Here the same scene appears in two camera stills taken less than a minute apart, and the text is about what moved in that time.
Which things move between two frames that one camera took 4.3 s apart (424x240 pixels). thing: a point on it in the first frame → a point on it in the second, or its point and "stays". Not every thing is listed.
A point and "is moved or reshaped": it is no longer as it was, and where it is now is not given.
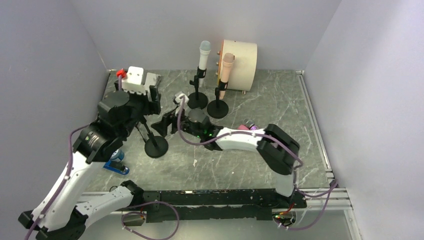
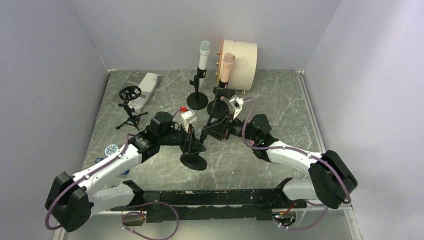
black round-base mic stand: x=156 y=146 is moved or reshaped
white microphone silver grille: x=205 y=46 stays
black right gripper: x=173 y=122 → x=224 y=129
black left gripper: x=154 y=98 → x=190 y=140
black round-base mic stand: x=198 y=100 stays
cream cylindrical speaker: x=243 y=72 stays
